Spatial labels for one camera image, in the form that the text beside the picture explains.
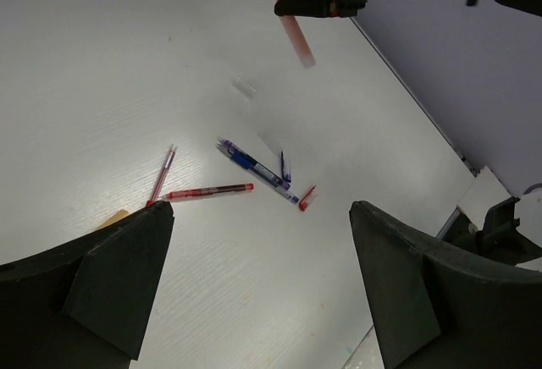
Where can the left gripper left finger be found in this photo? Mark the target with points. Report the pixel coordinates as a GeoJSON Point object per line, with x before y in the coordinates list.
{"type": "Point", "coordinates": [86, 303]}

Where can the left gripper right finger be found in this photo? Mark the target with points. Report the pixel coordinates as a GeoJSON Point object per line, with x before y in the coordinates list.
{"type": "Point", "coordinates": [469, 303]}

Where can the dark red ink pen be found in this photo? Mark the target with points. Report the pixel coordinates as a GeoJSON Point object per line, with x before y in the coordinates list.
{"type": "Point", "coordinates": [184, 195]}

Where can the red gel pen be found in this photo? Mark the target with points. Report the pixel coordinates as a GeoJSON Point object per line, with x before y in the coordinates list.
{"type": "Point", "coordinates": [162, 175]}

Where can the clear small cap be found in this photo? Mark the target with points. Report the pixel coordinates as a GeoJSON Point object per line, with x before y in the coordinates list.
{"type": "Point", "coordinates": [243, 87]}

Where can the blue gel pen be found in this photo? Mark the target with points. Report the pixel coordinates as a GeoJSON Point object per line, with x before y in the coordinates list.
{"type": "Point", "coordinates": [285, 193]}

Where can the red pen cap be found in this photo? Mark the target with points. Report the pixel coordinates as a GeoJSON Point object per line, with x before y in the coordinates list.
{"type": "Point", "coordinates": [307, 198]}

